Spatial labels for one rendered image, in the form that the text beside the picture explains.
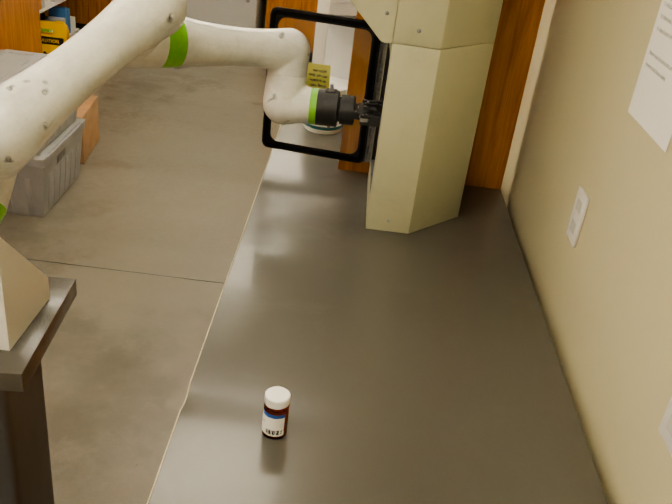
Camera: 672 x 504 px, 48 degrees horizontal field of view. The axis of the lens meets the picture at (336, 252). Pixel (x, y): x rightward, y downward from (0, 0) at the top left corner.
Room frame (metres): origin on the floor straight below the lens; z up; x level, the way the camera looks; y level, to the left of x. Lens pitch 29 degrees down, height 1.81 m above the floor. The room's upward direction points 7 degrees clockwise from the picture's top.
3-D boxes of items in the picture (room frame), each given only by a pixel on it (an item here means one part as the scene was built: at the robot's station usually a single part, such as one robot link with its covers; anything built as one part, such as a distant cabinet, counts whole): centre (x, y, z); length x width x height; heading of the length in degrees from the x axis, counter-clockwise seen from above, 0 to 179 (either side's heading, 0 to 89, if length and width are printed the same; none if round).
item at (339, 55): (2.06, 0.10, 1.19); 0.30 x 0.01 x 0.40; 83
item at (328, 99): (1.87, 0.06, 1.20); 0.09 x 0.06 x 0.12; 179
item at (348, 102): (1.87, -0.01, 1.20); 0.09 x 0.08 x 0.07; 89
